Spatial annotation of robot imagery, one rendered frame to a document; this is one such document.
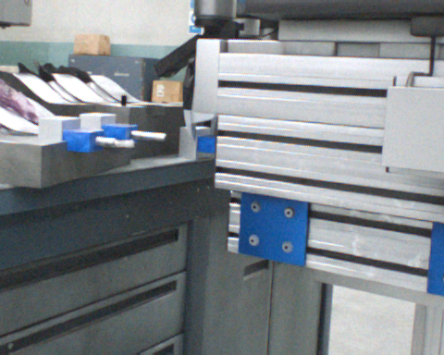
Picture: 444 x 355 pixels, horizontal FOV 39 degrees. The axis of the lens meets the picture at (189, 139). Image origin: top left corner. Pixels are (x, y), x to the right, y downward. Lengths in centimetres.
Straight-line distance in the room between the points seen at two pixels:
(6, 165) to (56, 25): 877
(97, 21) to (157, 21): 99
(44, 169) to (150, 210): 34
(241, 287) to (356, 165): 79
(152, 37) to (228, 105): 787
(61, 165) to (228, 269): 64
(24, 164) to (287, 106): 33
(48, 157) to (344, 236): 37
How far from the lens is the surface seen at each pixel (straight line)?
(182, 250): 123
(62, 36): 949
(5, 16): 198
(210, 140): 110
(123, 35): 887
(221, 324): 141
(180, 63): 114
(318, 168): 71
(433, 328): 99
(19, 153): 81
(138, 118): 108
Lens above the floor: 95
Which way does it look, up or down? 6 degrees down
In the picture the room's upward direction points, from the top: 3 degrees clockwise
